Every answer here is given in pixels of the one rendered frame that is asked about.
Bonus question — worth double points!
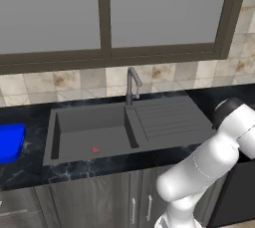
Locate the dark grey faucet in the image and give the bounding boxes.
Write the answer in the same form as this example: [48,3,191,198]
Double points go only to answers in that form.
[125,67,143,107]

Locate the dark grey sink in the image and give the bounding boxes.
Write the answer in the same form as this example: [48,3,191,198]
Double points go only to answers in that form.
[42,95,217,167]

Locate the blue tray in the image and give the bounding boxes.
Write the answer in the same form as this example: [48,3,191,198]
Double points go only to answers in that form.
[0,122,27,165]

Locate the dark framed window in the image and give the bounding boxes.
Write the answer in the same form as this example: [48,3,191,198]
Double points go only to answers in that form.
[0,0,252,75]

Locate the grey cupboard door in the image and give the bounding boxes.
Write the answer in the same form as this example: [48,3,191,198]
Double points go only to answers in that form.
[128,164,229,228]
[34,171,132,228]

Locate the black dishwasher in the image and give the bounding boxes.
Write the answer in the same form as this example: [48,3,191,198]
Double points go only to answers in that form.
[206,160,255,228]

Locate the grey drawer front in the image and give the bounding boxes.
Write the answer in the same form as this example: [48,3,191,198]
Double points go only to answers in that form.
[0,186,48,228]

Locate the silver cupboard handle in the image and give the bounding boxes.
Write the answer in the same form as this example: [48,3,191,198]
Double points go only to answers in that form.
[130,197,136,225]
[146,194,153,222]

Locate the silver drawer handle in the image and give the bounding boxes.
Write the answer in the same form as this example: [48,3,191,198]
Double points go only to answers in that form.
[0,208,29,218]

